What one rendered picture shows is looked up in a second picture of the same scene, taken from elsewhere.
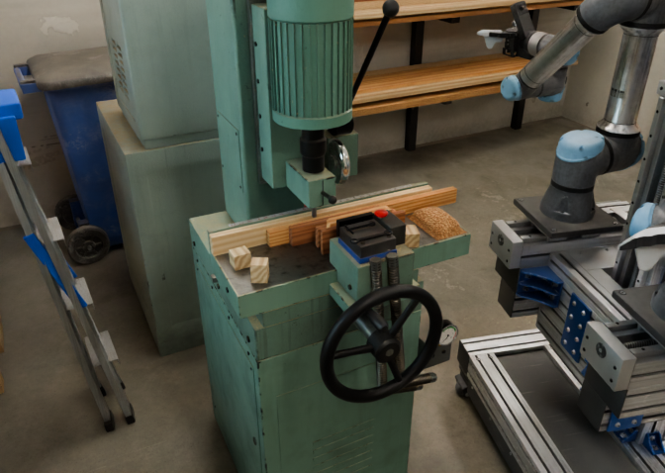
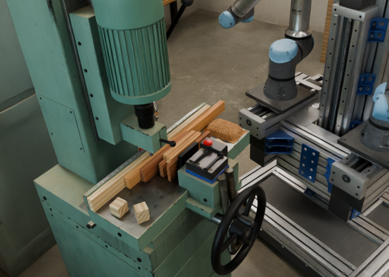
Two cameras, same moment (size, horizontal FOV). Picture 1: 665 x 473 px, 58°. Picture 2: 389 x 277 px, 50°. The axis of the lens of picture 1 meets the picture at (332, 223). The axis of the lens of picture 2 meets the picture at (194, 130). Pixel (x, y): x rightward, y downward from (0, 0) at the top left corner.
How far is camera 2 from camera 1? 0.46 m
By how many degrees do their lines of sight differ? 22
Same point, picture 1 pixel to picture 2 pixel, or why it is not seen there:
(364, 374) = (208, 244)
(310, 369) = (180, 259)
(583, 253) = (297, 116)
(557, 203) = (278, 90)
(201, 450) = not seen: outside the picture
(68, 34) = not seen: outside the picture
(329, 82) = (159, 65)
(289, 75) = (130, 68)
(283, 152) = (117, 117)
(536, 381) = (278, 196)
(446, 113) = not seen: hidden behind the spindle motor
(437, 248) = (235, 148)
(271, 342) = (159, 256)
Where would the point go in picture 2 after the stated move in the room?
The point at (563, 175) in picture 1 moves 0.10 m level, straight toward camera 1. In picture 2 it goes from (278, 72) to (284, 83)
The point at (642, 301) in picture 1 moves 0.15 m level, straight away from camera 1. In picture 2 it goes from (356, 141) to (348, 119)
